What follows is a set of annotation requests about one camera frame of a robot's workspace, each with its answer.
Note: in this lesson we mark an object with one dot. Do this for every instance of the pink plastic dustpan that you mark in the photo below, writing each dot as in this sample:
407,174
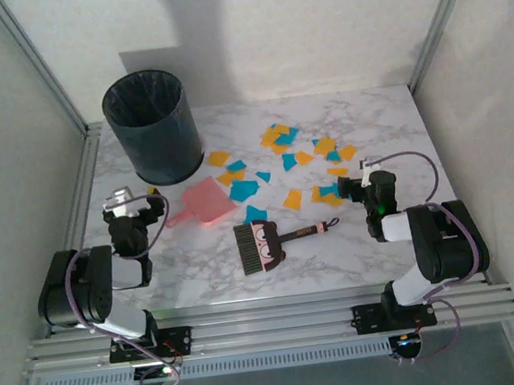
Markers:
204,200

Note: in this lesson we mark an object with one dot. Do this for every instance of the dark blue trash bin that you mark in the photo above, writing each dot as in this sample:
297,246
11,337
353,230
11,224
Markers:
163,143

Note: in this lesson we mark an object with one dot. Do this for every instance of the brown cartoon face hand brush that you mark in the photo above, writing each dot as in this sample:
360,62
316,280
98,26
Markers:
261,248

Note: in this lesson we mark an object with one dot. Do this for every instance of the yellow paper scrap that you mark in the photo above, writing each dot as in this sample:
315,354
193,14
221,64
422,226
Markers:
231,177
347,152
315,193
293,199
337,171
218,158
304,157
268,139
279,149
281,129
332,200
324,146

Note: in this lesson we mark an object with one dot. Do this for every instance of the narrow aluminium frame rail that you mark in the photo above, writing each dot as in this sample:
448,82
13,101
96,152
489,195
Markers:
82,198

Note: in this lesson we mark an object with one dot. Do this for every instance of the black plastic bin liner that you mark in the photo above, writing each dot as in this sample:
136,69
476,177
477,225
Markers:
135,104

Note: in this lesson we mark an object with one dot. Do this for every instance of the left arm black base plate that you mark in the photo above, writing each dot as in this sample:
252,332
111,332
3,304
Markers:
181,338

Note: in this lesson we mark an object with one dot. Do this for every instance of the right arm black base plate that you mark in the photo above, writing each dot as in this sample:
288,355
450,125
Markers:
366,319

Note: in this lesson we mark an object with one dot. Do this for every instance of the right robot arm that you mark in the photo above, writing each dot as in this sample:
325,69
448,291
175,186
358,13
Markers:
443,241

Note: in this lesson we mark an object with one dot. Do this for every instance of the large blue paper scrap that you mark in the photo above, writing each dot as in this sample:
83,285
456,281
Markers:
243,189

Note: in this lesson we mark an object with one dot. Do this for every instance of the wide aluminium frame rail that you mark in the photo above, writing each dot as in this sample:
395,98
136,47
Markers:
272,330

